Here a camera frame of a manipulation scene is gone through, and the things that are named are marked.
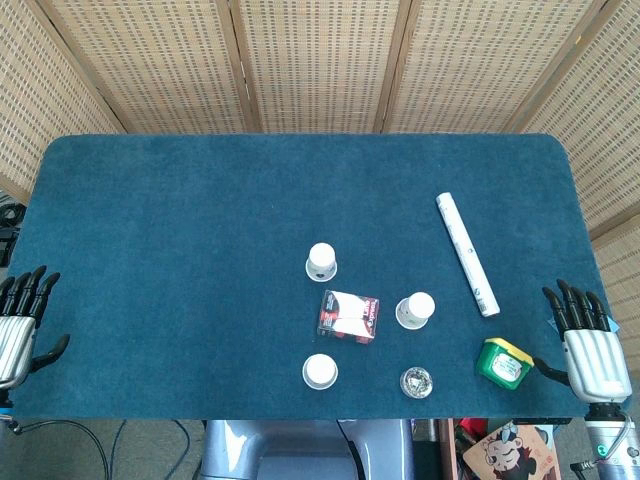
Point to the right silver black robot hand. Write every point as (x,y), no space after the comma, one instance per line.
(595,360)

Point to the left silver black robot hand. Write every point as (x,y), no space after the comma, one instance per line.
(17,345)

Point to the white floral paper cup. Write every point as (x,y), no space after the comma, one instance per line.
(320,371)
(416,307)
(321,260)

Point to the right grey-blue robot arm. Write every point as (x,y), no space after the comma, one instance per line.
(607,442)

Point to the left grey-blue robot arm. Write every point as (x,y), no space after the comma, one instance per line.
(4,400)

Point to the light blue cardboard box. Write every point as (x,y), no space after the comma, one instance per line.
(552,324)

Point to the black flat bar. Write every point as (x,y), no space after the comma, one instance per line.
(540,421)

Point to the green tub yellow lid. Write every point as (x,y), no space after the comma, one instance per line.
(504,367)

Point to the black equipment pile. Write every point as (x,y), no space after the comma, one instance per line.
(7,220)

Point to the cartoon printed cardboard box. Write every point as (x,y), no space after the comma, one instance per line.
(505,455)

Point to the rolled white paper tube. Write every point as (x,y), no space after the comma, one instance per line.
(467,255)

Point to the round clear pin container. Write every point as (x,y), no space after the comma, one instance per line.
(416,382)

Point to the blue felt table cover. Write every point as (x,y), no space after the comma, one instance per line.
(200,225)

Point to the clear coffee capsule box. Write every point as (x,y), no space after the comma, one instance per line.
(347,317)

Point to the grey-blue robot torso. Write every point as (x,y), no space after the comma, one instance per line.
(300,450)

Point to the woven wooden folding screen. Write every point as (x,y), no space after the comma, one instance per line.
(320,60)

